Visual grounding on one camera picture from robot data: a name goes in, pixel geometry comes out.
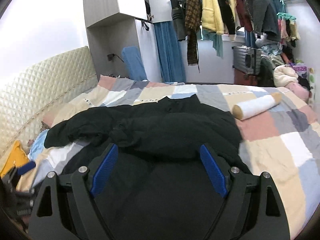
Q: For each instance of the light blue pillow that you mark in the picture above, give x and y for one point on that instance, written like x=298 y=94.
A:
x=37 y=146

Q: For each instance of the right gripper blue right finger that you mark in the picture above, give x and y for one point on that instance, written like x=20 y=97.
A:
x=232 y=188

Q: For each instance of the cream quilted headboard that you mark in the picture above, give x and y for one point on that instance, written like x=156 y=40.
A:
x=38 y=90

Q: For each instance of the yellow hanging jacket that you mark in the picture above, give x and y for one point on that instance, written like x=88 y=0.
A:
x=211 y=17

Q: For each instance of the cream fluffy blanket pile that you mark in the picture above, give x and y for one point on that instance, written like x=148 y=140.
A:
x=283 y=75

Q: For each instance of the white cylindrical bolster pillow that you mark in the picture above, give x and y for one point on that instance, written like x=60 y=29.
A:
x=250 y=108

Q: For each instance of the blue curtain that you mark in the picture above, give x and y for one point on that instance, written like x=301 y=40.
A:
x=170 y=58

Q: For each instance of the brown plaid hanging coat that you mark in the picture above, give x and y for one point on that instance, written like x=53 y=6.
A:
x=192 y=26

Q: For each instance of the grey hard suitcase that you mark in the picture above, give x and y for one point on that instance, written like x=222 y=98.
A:
x=247 y=59

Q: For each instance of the black garment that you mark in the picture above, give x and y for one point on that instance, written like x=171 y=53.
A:
x=159 y=188

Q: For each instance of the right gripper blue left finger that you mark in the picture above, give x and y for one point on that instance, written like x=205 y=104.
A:
x=87 y=183

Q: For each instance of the grey wall cabinet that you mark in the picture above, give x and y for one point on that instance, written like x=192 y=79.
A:
x=113 y=25

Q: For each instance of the black hanging coat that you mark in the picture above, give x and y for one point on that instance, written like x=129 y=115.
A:
x=178 y=20

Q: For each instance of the dark grey hanging jacket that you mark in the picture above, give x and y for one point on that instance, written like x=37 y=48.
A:
x=264 y=18

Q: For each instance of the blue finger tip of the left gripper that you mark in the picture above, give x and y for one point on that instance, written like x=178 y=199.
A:
x=26 y=168

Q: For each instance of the blue chair back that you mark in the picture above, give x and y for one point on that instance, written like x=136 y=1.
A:
x=133 y=62

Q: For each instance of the patchwork quilt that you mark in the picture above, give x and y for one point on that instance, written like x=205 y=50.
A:
x=283 y=140

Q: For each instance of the yellow cartoon pillow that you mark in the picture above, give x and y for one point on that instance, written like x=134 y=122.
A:
x=14 y=157

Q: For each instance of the green clip hanger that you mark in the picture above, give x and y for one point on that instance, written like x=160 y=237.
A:
x=283 y=14

